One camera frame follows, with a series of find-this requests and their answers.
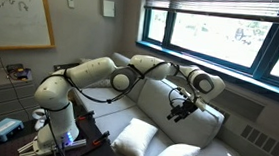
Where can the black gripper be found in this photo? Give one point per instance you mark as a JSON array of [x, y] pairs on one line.
[[187, 109]]

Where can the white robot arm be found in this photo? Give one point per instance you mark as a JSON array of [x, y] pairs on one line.
[[90, 70]]

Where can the grey fabric couch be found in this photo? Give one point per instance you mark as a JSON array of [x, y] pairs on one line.
[[189, 122]]

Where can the orange black clamp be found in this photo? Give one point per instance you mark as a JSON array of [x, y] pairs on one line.
[[84, 115], [101, 138]]

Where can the black robot table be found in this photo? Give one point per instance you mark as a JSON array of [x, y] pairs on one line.
[[101, 155]]

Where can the wide teal framed window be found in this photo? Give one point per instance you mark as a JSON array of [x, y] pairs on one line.
[[216, 37]]

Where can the baseboard radiator grille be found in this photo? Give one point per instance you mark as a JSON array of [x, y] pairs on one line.
[[267, 146]]

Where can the slatted window blind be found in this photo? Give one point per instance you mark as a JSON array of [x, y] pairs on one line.
[[219, 4]]

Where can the white VR controller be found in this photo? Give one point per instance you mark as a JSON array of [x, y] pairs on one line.
[[38, 115]]

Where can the black orange gadget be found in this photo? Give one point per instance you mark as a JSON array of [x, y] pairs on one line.
[[19, 73]]

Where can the grey filing cabinet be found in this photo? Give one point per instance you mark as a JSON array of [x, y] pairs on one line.
[[7, 94]]

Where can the light blue box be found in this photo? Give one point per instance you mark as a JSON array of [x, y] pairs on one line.
[[3, 129]]

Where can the wood framed whiteboard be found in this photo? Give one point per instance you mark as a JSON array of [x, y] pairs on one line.
[[14, 11]]

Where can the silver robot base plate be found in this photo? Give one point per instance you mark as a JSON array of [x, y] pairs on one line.
[[74, 144]]

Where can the white wall box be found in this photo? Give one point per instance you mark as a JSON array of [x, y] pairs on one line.
[[108, 8]]

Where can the white wall thermostat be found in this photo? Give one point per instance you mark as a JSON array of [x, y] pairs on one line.
[[71, 2]]

